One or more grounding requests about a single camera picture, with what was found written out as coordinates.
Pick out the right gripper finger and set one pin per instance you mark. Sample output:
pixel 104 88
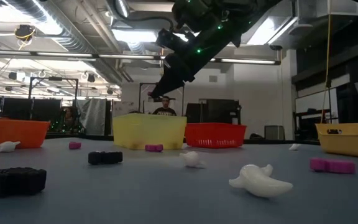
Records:
pixel 166 85

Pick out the black skeleton figurine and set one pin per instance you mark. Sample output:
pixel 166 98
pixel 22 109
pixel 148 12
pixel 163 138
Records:
pixel 14 182
pixel 105 157

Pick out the white ghost figurine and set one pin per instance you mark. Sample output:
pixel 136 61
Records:
pixel 294 147
pixel 4 146
pixel 259 182
pixel 191 158

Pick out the pink skeleton figurine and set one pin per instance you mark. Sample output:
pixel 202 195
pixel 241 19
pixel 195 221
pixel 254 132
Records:
pixel 332 165
pixel 154 147
pixel 75 145

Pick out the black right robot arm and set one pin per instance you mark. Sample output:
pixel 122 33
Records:
pixel 228 18

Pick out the person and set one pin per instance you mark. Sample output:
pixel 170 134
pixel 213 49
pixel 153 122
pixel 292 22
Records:
pixel 165 109
pixel 68 118

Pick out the yellow translucent plastic bin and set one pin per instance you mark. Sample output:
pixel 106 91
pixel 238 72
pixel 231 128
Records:
pixel 149 130

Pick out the long ceiling light tube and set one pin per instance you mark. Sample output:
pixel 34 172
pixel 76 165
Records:
pixel 247 61
pixel 64 54
pixel 126 56

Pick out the black cabinet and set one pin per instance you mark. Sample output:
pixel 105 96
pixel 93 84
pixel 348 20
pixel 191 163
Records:
pixel 213 110

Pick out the red slotted plastic basket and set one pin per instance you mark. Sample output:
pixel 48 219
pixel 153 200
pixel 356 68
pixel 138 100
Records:
pixel 214 133

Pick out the grey plastic sheet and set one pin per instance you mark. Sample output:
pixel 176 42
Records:
pixel 93 116

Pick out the grey waste bin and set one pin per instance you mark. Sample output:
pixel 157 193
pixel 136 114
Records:
pixel 273 132

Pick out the black partition panel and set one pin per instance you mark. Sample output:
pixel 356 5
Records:
pixel 20 109

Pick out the orange round bowl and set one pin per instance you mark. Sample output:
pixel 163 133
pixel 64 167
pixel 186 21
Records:
pixel 17 133

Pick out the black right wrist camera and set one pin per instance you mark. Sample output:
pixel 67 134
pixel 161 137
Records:
pixel 168 39

